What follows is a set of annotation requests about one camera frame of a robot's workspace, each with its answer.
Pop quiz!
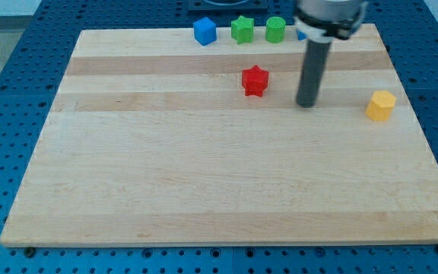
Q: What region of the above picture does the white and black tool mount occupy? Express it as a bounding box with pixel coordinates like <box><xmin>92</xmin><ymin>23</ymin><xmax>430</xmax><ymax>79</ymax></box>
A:
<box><xmin>294</xmin><ymin>7</ymin><xmax>366</xmax><ymax>43</ymax></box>

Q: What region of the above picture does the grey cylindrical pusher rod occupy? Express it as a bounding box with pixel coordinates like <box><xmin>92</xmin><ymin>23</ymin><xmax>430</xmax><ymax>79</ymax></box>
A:
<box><xmin>296</xmin><ymin>40</ymin><xmax>331</xmax><ymax>108</ymax></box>

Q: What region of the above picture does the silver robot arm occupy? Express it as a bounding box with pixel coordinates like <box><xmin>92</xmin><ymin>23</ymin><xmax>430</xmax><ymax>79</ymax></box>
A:
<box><xmin>294</xmin><ymin>0</ymin><xmax>368</xmax><ymax>108</ymax></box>

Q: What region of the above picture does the red star block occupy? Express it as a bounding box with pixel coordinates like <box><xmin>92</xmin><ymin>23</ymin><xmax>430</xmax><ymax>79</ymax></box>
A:
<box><xmin>241</xmin><ymin>65</ymin><xmax>269</xmax><ymax>97</ymax></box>

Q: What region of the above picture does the green star block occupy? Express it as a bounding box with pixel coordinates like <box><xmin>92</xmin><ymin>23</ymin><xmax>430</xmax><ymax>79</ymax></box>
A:
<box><xmin>231</xmin><ymin>15</ymin><xmax>254</xmax><ymax>44</ymax></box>

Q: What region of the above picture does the blue cube block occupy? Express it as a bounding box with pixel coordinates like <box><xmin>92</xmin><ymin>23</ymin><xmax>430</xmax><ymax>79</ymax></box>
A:
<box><xmin>192</xmin><ymin>17</ymin><xmax>217</xmax><ymax>46</ymax></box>

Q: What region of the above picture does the partly hidden blue block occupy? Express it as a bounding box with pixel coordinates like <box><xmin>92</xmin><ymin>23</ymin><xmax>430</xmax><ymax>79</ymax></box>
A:
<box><xmin>297</xmin><ymin>30</ymin><xmax>307</xmax><ymax>40</ymax></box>

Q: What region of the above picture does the green cylinder block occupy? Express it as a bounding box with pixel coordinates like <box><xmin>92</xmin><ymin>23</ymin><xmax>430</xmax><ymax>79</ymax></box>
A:
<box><xmin>265</xmin><ymin>17</ymin><xmax>286</xmax><ymax>43</ymax></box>

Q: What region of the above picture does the yellow hexagon block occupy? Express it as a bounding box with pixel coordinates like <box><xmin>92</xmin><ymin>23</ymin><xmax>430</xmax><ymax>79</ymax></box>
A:
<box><xmin>365</xmin><ymin>91</ymin><xmax>397</xmax><ymax>122</ymax></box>

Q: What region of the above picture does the wooden board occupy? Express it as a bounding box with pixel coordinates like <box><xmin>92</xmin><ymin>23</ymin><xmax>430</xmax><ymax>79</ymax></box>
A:
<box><xmin>0</xmin><ymin>24</ymin><xmax>438</xmax><ymax>248</ymax></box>

